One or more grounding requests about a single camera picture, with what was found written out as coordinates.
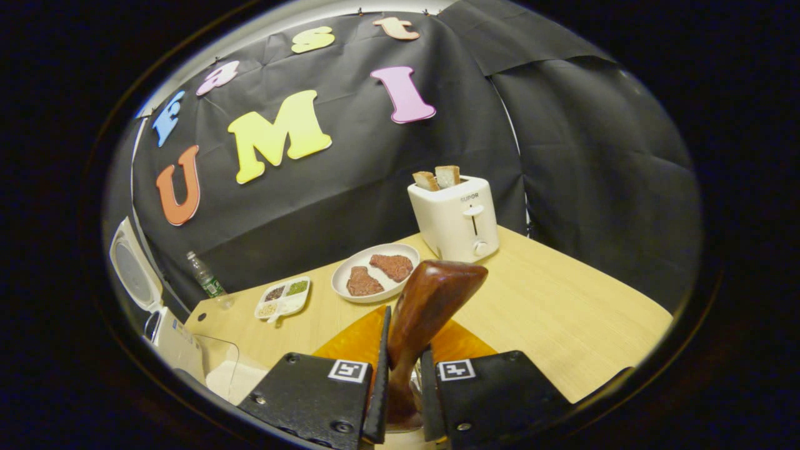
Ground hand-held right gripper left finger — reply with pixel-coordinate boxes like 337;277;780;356
237;305;391;450

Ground white toaster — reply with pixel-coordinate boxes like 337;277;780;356
407;176;500;263

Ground white rice cooker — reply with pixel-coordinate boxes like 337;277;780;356
109;217;207;382

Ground black backdrop cloth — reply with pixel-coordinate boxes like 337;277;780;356
103;0;704;313

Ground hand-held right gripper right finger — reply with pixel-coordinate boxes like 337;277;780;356
420;319;573;448

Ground brown steak piece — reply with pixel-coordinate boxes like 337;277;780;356
369;254;414;283
346;266;385;297

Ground brown wooden spoon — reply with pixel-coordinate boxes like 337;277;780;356
386;261;489;426

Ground white divided grain dish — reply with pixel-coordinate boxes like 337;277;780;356
254;276;311;324

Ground clear plastic water bottle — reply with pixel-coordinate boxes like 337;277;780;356
186;251;235;310

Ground clear box of white rice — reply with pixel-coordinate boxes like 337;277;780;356
187;334;271;406

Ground white round plate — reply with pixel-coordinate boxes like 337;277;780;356
331;243;421;304

